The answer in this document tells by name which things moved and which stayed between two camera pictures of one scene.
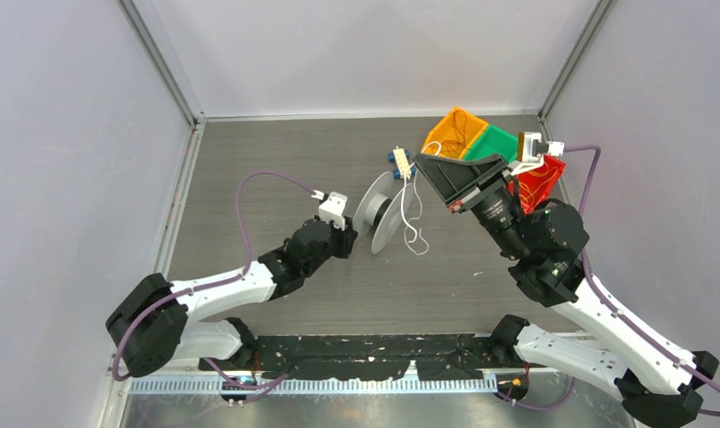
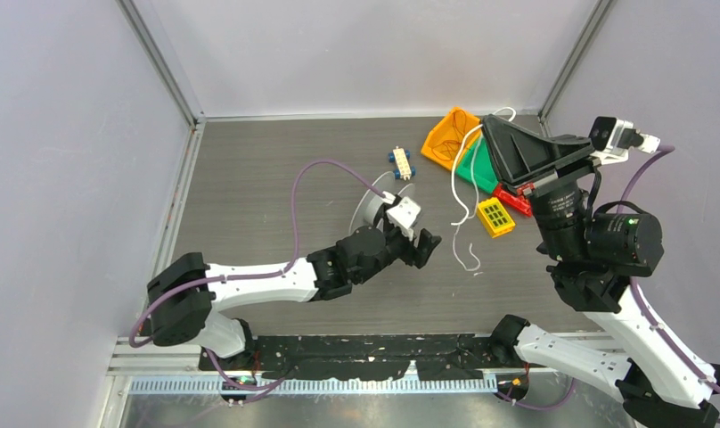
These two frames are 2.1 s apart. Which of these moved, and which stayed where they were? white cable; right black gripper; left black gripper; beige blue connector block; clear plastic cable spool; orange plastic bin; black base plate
Moved: white cable; right black gripper; left black gripper
Stayed: beige blue connector block; orange plastic bin; black base plate; clear plastic cable spool
